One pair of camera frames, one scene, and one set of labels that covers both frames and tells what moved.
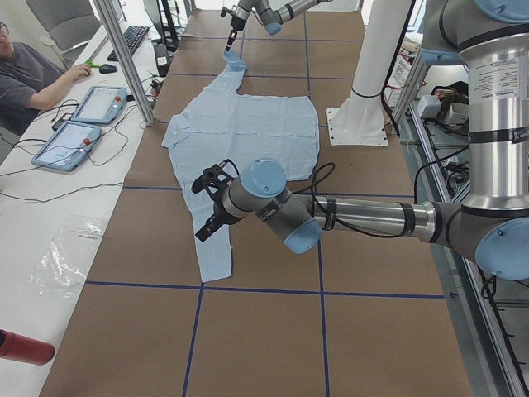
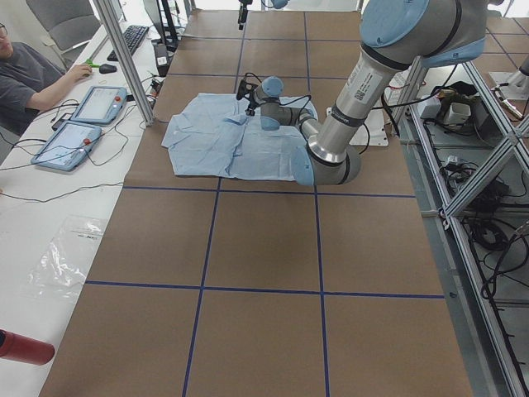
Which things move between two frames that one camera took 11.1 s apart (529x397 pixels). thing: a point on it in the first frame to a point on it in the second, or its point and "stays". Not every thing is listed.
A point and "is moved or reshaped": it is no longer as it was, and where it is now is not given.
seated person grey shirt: x=30 y=78 stays
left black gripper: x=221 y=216 to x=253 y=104
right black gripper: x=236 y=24 to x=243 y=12
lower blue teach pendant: x=68 y=146 stays
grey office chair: x=70 y=26 stays
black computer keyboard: x=133 y=36 stays
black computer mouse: x=107 y=69 stays
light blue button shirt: x=226 y=124 is moved or reshaped
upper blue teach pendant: x=101 y=105 stays
